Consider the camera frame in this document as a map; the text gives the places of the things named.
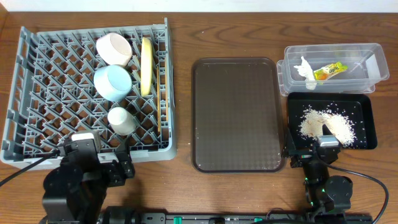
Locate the pile of cooked rice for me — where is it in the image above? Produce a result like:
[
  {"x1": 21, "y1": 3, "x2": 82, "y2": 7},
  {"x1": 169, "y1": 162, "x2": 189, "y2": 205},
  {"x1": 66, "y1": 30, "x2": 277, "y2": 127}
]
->
[{"x1": 297, "y1": 105, "x2": 366, "y2": 148}]

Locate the white paper cup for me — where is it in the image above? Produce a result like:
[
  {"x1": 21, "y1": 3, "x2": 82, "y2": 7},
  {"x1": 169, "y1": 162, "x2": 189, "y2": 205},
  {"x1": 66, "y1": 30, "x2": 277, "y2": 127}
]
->
[{"x1": 108, "y1": 107, "x2": 136, "y2": 136}]

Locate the blue bowl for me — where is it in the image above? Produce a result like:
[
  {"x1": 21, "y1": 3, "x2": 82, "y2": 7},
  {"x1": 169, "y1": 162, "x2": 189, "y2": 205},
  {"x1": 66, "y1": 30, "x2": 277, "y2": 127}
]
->
[{"x1": 93, "y1": 65, "x2": 132, "y2": 102}]

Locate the yellow plate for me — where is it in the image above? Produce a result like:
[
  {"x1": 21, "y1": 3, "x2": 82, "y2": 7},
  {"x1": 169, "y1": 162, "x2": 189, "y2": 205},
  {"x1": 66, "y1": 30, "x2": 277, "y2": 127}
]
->
[{"x1": 141, "y1": 37, "x2": 153, "y2": 97}]

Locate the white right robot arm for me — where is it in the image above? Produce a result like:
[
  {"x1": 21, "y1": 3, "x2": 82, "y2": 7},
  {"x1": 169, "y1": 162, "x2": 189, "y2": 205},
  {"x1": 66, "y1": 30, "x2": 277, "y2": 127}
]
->
[{"x1": 282, "y1": 125, "x2": 373, "y2": 223}]

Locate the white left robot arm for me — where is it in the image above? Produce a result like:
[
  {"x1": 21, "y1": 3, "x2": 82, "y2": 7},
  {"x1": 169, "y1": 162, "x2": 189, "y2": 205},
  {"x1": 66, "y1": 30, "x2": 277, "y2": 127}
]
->
[{"x1": 40, "y1": 152, "x2": 135, "y2": 223}]

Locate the black waste tray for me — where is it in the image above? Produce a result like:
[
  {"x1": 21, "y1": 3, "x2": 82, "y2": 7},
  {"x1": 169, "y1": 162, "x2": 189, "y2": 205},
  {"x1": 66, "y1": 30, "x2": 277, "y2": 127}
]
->
[{"x1": 287, "y1": 93, "x2": 377, "y2": 149}]

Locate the grey dishwasher rack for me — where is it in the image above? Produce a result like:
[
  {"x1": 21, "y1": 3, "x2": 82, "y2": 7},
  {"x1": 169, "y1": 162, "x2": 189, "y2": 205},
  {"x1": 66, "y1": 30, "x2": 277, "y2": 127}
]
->
[{"x1": 1, "y1": 22, "x2": 177, "y2": 170}]

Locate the dark brown serving tray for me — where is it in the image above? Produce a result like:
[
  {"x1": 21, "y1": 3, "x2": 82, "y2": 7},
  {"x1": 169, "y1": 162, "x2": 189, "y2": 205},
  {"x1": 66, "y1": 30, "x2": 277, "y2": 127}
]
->
[{"x1": 192, "y1": 57, "x2": 285, "y2": 174}]

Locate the yellow green snack wrapper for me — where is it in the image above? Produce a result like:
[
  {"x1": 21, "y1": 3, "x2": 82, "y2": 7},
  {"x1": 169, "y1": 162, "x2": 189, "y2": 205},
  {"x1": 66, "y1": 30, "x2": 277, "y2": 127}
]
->
[{"x1": 313, "y1": 62, "x2": 348, "y2": 80}]

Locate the clear plastic bin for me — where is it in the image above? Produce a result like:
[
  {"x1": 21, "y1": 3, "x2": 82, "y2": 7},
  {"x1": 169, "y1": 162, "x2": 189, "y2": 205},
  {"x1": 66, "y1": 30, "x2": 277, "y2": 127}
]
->
[{"x1": 277, "y1": 43, "x2": 390, "y2": 96}]

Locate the crumpled white tissue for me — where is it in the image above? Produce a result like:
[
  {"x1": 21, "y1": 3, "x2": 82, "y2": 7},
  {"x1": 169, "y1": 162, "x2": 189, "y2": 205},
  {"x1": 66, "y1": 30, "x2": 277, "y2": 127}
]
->
[{"x1": 294, "y1": 56, "x2": 317, "y2": 90}]

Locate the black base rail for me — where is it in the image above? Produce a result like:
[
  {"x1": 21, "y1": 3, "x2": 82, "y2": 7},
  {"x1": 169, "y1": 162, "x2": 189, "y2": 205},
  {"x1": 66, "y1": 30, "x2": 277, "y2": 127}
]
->
[{"x1": 96, "y1": 206, "x2": 373, "y2": 224}]

